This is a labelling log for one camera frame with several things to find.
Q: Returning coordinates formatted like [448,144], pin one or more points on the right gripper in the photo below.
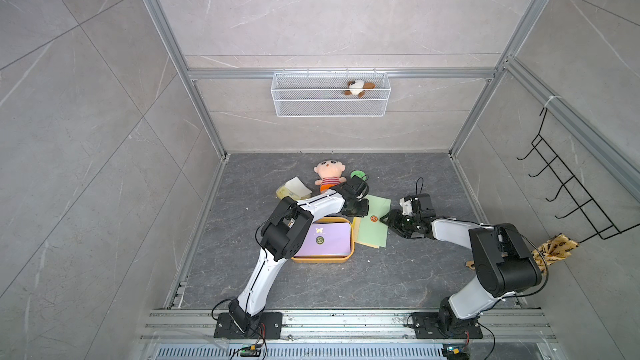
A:
[392,222]

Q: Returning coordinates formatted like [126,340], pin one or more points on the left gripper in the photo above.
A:
[364,212]

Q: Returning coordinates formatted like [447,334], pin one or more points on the light green envelope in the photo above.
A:
[372,232]

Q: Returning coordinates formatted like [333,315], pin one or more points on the lilac envelope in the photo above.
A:
[327,240]

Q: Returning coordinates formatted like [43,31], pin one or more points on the yellow plastic storage tray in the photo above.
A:
[328,259]

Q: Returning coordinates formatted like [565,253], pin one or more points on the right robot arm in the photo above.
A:
[485,289]

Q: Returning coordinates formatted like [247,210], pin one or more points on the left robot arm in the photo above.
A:
[281,237]

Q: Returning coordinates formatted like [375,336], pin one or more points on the pink plush doll orange pants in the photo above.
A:
[330,174]

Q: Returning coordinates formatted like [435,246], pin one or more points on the yellow envelope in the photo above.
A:
[355,228]

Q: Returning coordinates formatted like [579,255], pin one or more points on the small brown white plush dog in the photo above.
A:
[358,88]

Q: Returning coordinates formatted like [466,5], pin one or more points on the yellow patterned cloth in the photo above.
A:
[555,247]

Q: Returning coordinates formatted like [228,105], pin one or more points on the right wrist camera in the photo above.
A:
[419,205]

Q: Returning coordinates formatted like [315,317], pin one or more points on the white wire mesh basket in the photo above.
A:
[320,95]

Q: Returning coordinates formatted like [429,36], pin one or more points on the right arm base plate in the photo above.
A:
[431,325]

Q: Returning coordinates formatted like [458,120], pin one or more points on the black wall hook rack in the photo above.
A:
[596,220]

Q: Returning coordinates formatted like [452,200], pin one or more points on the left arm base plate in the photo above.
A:
[266,325]

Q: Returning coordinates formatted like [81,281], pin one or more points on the aluminium mounting rail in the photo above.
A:
[347,334]

